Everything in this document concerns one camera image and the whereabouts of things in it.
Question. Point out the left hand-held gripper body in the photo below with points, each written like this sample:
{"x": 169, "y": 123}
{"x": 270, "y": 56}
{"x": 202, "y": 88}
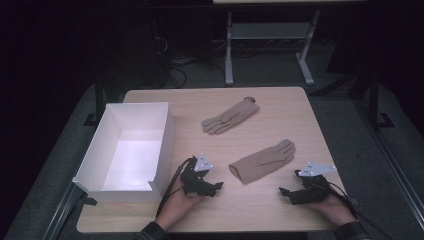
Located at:
{"x": 196, "y": 176}

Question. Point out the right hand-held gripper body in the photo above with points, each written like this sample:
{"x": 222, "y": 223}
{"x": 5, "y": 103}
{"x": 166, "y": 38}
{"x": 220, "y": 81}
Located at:
{"x": 313, "y": 186}

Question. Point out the plain beige glove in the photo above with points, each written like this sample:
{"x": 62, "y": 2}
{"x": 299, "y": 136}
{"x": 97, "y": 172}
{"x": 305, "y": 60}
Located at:
{"x": 263, "y": 161}

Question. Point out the white box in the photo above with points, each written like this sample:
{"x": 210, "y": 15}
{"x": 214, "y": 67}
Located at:
{"x": 133, "y": 156}

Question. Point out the beige glove with dark cuff tab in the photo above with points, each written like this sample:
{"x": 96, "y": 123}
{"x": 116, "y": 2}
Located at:
{"x": 233, "y": 115}

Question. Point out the person's right hand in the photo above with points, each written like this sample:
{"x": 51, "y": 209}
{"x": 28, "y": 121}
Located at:
{"x": 333, "y": 210}

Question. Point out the black metal stand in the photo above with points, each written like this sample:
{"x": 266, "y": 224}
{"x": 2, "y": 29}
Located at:
{"x": 374, "y": 100}
{"x": 99, "y": 100}

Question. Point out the aluminium floor rail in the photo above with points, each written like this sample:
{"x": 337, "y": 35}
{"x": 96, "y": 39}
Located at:
{"x": 61, "y": 213}
{"x": 396, "y": 173}

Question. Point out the grey metal frame table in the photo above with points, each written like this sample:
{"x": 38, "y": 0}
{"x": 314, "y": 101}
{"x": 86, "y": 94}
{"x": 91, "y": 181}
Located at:
{"x": 270, "y": 30}

